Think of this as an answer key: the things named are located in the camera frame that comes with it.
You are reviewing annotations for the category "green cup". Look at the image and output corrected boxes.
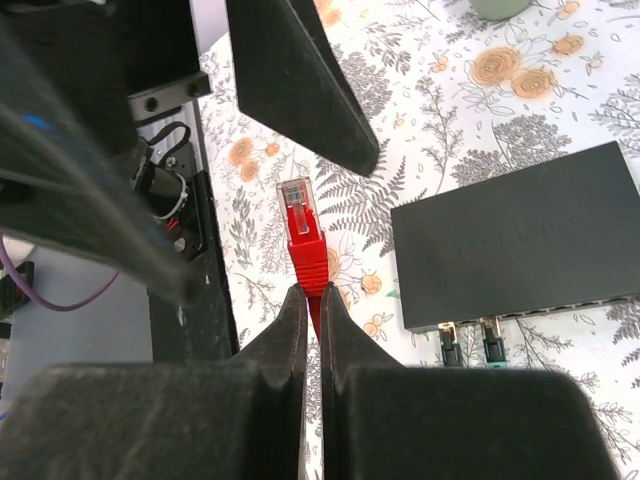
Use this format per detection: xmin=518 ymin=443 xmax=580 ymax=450
xmin=469 ymin=0 xmax=531 ymax=21

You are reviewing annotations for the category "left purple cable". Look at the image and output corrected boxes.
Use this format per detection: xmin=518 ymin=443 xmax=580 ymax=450
xmin=0 ymin=234 xmax=121 ymax=313

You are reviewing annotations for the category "black network switch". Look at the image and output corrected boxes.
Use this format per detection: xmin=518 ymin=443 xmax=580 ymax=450
xmin=391 ymin=142 xmax=639 ymax=332

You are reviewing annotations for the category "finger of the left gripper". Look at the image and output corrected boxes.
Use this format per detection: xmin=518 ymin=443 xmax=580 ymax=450
xmin=226 ymin=0 xmax=380 ymax=176

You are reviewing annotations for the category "floral table mat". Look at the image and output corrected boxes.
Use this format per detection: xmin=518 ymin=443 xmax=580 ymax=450
xmin=200 ymin=1 xmax=639 ymax=479

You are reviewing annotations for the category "black cable with plug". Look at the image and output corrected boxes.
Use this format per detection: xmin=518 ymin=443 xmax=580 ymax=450
xmin=478 ymin=316 xmax=508 ymax=369
xmin=436 ymin=321 xmax=464 ymax=368

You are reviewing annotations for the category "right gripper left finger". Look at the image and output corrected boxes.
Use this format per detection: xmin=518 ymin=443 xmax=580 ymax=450
xmin=1 ymin=286 xmax=308 ymax=479

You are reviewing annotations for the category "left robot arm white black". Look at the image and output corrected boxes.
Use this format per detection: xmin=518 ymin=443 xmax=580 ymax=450
xmin=1 ymin=1 xmax=379 ymax=303

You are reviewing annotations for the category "red cable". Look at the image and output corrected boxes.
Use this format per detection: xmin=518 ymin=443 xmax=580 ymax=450
xmin=275 ymin=176 xmax=328 ymax=351

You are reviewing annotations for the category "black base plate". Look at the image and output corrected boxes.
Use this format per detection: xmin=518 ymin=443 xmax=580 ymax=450
xmin=132 ymin=120 xmax=239 ymax=364

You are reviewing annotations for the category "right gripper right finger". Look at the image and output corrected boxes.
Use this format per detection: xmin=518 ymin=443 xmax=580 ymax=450
xmin=319 ymin=285 xmax=617 ymax=479

